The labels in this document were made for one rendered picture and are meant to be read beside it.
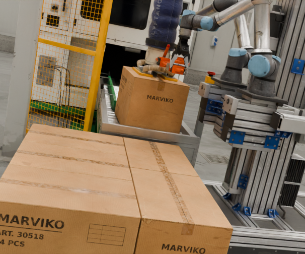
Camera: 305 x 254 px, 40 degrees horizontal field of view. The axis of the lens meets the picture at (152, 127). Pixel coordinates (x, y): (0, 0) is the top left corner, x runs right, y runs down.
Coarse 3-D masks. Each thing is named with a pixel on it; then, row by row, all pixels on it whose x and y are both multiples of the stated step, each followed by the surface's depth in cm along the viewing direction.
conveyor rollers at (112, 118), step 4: (104, 88) 472; (116, 88) 484; (108, 92) 447; (116, 92) 457; (108, 96) 422; (116, 96) 431; (108, 100) 403; (108, 104) 386; (108, 108) 368; (108, 112) 351; (112, 112) 352; (108, 116) 334; (112, 116) 335; (112, 120) 326; (116, 120) 326
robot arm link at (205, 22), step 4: (196, 16) 247; (200, 16) 246; (204, 16) 246; (192, 20) 247; (196, 20) 246; (200, 20) 244; (204, 20) 243; (208, 20) 242; (212, 20) 246; (192, 24) 248; (196, 24) 246; (200, 24) 244; (204, 24) 243; (208, 24) 243; (212, 24) 247; (200, 28) 247; (204, 28) 245; (208, 28) 245
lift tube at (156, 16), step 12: (156, 0) 300; (168, 0) 295; (180, 0) 299; (156, 12) 301; (168, 12) 297; (180, 12) 302; (156, 24) 301; (168, 24) 298; (156, 36) 301; (168, 36) 301
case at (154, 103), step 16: (128, 80) 305; (144, 80) 285; (160, 80) 292; (128, 96) 296; (144, 96) 288; (160, 96) 291; (176, 96) 293; (128, 112) 289; (144, 112) 292; (160, 112) 294; (176, 112) 296; (144, 128) 295; (160, 128) 297; (176, 128) 299
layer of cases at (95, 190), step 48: (48, 144) 237; (96, 144) 255; (144, 144) 276; (0, 192) 166; (48, 192) 175; (96, 192) 185; (144, 192) 196; (192, 192) 208; (0, 240) 163; (48, 240) 166; (96, 240) 169; (144, 240) 172; (192, 240) 175
